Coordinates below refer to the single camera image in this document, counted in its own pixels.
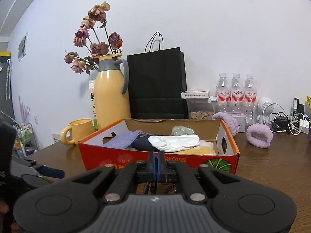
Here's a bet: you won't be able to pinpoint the yellow fuzzy cloth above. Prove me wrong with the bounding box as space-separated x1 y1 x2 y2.
175 140 218 155

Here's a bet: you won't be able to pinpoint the purple knitted cloth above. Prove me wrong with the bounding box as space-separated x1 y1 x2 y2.
103 130 150 149

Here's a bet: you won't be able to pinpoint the navy blue cloth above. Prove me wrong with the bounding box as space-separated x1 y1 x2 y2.
131 135 159 152

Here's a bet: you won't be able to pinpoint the white cloth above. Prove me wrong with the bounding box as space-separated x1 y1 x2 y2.
148 134 200 153

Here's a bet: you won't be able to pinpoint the green glittery pouch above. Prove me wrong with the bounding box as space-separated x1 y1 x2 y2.
171 125 195 136

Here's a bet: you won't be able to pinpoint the person left hand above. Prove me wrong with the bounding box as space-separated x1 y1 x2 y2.
0 200 21 233

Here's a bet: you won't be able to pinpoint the orange cardboard box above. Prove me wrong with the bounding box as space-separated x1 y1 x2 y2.
77 118 240 175

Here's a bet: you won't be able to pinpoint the purple fluffy headband right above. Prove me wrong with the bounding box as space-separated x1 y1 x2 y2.
246 124 273 148

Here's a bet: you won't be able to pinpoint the purple fluffy headband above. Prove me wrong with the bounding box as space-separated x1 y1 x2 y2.
212 112 239 137
246 124 273 148

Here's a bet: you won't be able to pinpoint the yellow ceramic mug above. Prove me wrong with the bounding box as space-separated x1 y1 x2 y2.
60 118 95 146

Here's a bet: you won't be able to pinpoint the purple fluffy headband left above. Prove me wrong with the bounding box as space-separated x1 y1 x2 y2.
212 112 239 137

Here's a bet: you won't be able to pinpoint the white round jar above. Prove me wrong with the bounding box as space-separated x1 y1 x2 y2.
233 113 247 133

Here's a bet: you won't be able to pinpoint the middle water bottle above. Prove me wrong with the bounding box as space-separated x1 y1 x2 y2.
231 73 245 113

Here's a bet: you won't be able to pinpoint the water bottle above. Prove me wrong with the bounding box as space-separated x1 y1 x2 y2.
216 73 231 112
231 73 245 113
244 74 257 126

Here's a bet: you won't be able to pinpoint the clear snack container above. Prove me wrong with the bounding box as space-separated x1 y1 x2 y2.
186 97 217 120

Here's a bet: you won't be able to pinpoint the yellow thermos jug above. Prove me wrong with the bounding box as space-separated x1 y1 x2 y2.
94 53 131 129

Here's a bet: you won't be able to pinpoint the right water bottle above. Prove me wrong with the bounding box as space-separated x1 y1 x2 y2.
244 74 257 126

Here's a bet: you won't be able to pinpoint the left water bottle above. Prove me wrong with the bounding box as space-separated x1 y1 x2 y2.
216 73 231 112

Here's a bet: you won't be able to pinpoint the white milk carton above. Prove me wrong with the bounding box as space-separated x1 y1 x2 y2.
89 79 98 130

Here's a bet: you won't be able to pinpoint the colourful packets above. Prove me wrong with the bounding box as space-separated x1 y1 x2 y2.
304 96 311 119

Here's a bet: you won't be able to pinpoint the white red flat box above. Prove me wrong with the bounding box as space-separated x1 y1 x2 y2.
181 90 210 99

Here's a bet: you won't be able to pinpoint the black paper bag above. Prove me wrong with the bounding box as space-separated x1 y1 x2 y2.
127 32 188 119

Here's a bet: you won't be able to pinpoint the dried rose bouquet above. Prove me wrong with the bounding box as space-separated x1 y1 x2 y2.
64 1 123 75

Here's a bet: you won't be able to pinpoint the wire rack with bottles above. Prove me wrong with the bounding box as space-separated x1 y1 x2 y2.
13 123 38 158

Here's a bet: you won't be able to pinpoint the white charger with cables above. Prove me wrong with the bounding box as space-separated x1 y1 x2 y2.
265 98 310 136

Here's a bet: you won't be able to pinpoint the white small camera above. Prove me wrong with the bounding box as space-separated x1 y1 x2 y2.
257 97 275 124

